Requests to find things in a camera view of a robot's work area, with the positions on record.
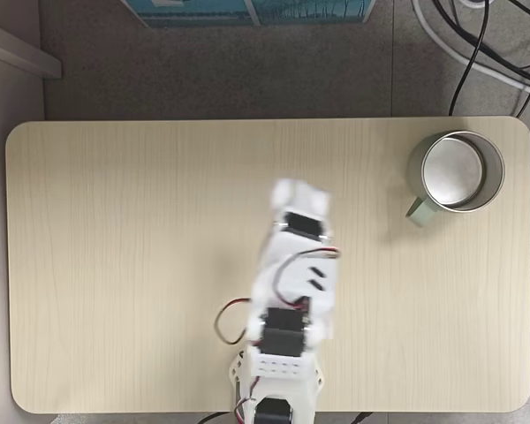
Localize green mug with steel interior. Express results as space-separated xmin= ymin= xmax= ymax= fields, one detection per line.
xmin=405 ymin=130 xmax=507 ymax=230

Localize blue printed box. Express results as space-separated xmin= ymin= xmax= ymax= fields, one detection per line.
xmin=120 ymin=0 xmax=377 ymax=29

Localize white shelf board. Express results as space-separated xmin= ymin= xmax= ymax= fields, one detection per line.
xmin=0 ymin=17 xmax=64 ymax=81

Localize red black servo cable loop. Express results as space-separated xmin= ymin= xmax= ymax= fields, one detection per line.
xmin=213 ymin=298 xmax=254 ymax=347

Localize white floor cable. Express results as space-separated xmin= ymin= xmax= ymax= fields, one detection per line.
xmin=411 ymin=0 xmax=530 ymax=97

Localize black floor cable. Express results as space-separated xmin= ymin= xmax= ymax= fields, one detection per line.
xmin=449 ymin=0 xmax=490 ymax=117
xmin=431 ymin=0 xmax=530 ymax=85

